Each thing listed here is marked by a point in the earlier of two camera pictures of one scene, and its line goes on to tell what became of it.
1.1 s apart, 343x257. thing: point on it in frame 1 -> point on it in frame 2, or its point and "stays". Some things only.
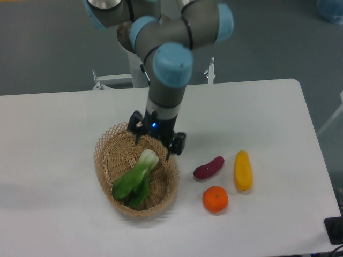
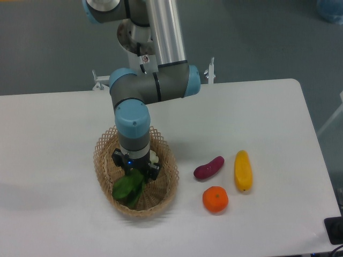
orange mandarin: (215, 199) stays
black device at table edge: (334, 226) stays
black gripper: (159, 129) -> (143, 165)
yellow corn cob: (243, 175) stays
